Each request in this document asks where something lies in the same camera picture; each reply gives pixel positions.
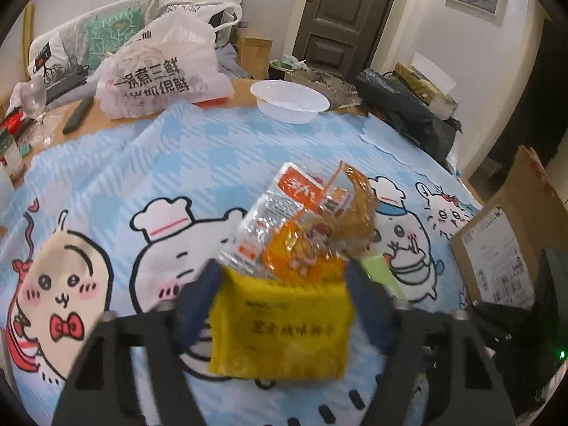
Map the green snack packet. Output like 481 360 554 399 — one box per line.
360 253 406 301

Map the yellow cheese cracker packet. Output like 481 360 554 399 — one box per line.
209 267 354 381

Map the orange clear snack bag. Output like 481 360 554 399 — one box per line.
219 162 378 284

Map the cardboard box with label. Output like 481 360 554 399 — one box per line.
450 146 567 309

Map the blue cartoon tablecloth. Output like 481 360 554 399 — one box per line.
0 99 485 426

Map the black garbage bag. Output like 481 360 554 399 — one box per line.
354 68 461 164

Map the white plastic bowl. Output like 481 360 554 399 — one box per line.
249 80 330 125

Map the black remote control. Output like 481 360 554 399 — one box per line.
62 96 94 136

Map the white printed plastic bag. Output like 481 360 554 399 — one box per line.
95 11 234 119

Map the wine glass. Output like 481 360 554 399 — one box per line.
20 76 52 148

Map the small wooden box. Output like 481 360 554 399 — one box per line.
237 28 272 80

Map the green patterned cushion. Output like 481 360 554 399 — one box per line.
87 8 143 72

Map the dark wooden door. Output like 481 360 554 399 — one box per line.
293 0 394 83

